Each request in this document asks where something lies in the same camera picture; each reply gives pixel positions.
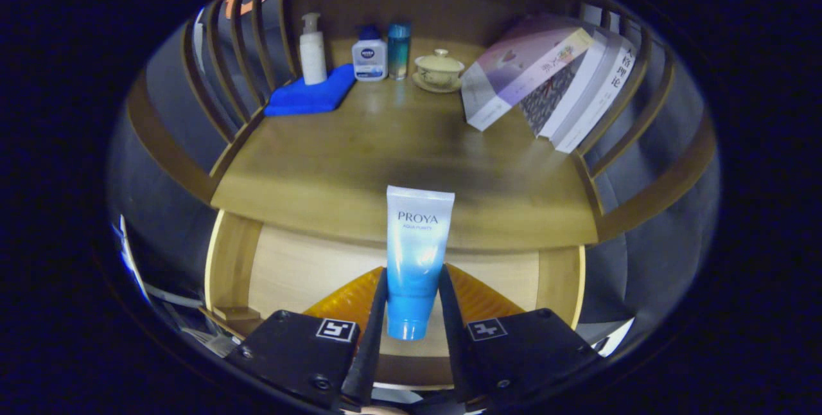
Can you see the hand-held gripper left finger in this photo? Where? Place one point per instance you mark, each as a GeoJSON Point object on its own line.
{"type": "Point", "coordinates": [295, 351]}

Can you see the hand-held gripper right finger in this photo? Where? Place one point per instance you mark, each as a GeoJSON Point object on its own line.
{"type": "Point", "coordinates": [526, 351]}

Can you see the wooden drawer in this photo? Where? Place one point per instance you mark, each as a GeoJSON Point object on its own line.
{"type": "Point", "coordinates": [295, 267]}

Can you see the blue white cosmetic tube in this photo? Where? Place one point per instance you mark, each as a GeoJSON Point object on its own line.
{"type": "Point", "coordinates": [414, 254]}

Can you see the wooden countertop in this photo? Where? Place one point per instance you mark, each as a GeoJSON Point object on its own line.
{"type": "Point", "coordinates": [359, 158]}

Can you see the wooden cabinet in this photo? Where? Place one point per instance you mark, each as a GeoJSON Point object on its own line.
{"type": "Point", "coordinates": [160, 139]}

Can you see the black backdrop cloth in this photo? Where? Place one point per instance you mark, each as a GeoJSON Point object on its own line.
{"type": "Point", "coordinates": [655, 261]}

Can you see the dark patterned book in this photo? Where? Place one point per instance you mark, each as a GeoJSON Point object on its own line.
{"type": "Point", "coordinates": [546, 97]}

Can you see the blue folded cloth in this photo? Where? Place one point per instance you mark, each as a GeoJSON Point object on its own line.
{"type": "Point", "coordinates": [311, 95]}

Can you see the white book black lettering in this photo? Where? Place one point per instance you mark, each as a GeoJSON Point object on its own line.
{"type": "Point", "coordinates": [600, 100]}

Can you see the plain white book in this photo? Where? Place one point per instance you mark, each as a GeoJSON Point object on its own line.
{"type": "Point", "coordinates": [578, 90]}

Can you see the purple white book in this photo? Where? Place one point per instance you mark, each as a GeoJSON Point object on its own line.
{"type": "Point", "coordinates": [520, 68]}

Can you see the beige lidded teacup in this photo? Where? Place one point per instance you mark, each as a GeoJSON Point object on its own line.
{"type": "Point", "coordinates": [438, 71]}

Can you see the white spray bottle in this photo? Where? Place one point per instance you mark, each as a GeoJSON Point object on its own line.
{"type": "Point", "coordinates": [313, 55]}

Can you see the white lotion bottle blue cap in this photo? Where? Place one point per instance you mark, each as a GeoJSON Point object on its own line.
{"type": "Point", "coordinates": [369, 58]}

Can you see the teal glass bottle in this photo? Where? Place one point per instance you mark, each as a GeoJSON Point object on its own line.
{"type": "Point", "coordinates": [398, 52]}

